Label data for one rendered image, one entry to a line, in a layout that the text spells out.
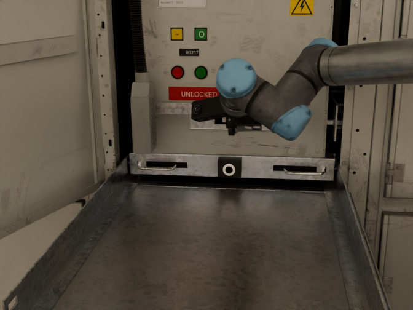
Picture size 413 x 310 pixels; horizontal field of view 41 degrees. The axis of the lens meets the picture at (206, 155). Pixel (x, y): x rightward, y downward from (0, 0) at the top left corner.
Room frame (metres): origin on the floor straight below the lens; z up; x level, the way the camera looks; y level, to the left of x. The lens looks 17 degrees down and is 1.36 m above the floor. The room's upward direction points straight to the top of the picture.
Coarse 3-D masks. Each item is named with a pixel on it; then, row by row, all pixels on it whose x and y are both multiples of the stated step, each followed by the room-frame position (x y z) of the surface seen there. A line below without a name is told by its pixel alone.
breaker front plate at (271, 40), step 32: (224, 0) 1.41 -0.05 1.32; (256, 0) 1.40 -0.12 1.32; (288, 0) 1.39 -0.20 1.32; (320, 0) 1.38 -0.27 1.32; (160, 32) 1.43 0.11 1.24; (192, 32) 1.42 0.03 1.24; (224, 32) 1.41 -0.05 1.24; (256, 32) 1.40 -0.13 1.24; (288, 32) 1.39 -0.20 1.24; (320, 32) 1.38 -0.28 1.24; (160, 64) 1.43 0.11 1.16; (192, 64) 1.42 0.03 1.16; (256, 64) 1.40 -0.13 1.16; (288, 64) 1.39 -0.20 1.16; (160, 96) 1.43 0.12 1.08; (320, 96) 1.38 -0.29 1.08; (160, 128) 1.43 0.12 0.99; (192, 128) 1.41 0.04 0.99; (224, 128) 1.40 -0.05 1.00; (320, 128) 1.38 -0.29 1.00
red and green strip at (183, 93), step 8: (168, 88) 1.42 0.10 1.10; (176, 88) 1.42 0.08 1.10; (184, 88) 1.42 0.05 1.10; (192, 88) 1.42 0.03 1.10; (200, 88) 1.41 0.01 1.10; (208, 88) 1.41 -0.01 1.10; (216, 88) 1.41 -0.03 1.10; (176, 96) 1.42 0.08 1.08; (184, 96) 1.42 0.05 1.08; (192, 96) 1.42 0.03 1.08; (200, 96) 1.41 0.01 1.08; (208, 96) 1.41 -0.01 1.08
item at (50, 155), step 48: (0, 0) 1.18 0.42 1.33; (48, 0) 1.30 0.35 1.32; (0, 48) 1.15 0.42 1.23; (48, 48) 1.27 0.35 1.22; (96, 48) 1.40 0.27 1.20; (0, 96) 1.16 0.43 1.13; (48, 96) 1.28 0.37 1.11; (96, 96) 1.39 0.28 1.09; (0, 144) 1.14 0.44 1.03; (48, 144) 1.27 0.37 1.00; (0, 192) 1.13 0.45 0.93; (48, 192) 1.25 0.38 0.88
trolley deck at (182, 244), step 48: (144, 192) 1.34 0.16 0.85; (192, 192) 1.34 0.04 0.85; (240, 192) 1.33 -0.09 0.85; (288, 192) 1.33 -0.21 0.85; (144, 240) 1.06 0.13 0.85; (192, 240) 1.06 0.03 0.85; (240, 240) 1.06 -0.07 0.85; (288, 240) 1.05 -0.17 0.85; (96, 288) 0.87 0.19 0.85; (144, 288) 0.87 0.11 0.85; (192, 288) 0.87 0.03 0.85; (240, 288) 0.87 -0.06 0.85; (288, 288) 0.86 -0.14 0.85; (336, 288) 0.86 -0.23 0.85
